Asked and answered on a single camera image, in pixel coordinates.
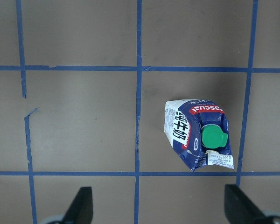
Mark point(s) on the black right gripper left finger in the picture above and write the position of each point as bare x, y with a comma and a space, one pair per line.
81, 208

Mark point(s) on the blue white milk carton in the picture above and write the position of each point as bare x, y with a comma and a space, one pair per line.
198, 131

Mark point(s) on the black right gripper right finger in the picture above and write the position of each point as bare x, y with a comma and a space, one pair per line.
239, 209

